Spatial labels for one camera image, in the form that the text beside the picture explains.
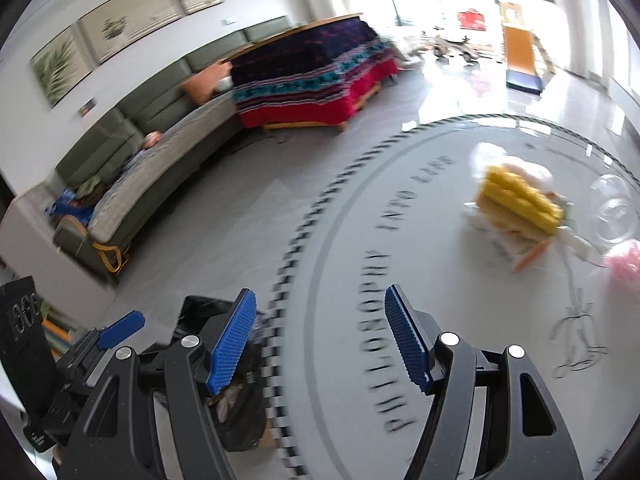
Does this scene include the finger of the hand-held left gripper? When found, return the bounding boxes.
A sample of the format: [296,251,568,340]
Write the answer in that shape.
[55,310,146,391]

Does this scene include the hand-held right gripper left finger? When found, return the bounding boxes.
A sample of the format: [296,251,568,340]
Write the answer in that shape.
[62,288,258,480]

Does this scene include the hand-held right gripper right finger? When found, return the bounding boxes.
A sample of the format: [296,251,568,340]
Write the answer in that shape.
[384,284,583,480]

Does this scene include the striped colourful object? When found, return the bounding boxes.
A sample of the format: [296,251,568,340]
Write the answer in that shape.
[40,300,81,356]

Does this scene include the black printed box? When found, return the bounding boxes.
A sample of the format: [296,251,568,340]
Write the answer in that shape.
[0,275,58,416]

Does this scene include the blue clothes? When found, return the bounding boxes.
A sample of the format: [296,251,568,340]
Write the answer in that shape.
[45,187,93,221]

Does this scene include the green grey sofa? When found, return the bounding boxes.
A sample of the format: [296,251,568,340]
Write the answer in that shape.
[50,15,311,281]

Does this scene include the yellow sponge with beige band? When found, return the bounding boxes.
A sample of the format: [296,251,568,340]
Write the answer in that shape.
[475,165,568,236]

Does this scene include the yellow corn in plastic bag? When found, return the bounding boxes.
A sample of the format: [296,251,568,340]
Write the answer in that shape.
[462,141,596,261]

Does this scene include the wooden table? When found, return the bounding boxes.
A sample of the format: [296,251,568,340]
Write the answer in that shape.
[220,12,401,135]

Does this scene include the pink fluffy ball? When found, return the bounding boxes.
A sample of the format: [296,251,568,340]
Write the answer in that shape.
[602,240,640,283]

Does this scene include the orange cushion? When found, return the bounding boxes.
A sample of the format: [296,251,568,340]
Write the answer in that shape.
[181,62,233,106]

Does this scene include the dark patterned red-edged blanket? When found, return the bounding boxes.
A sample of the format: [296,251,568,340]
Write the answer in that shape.
[230,21,401,128]

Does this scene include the orange children's slide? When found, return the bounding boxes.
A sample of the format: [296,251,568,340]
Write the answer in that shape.
[500,0,551,93]

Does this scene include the red toy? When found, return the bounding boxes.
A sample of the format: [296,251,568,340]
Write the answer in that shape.
[457,8,488,31]

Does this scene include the yellow strap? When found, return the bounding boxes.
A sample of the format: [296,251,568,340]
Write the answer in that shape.
[92,240,126,276]

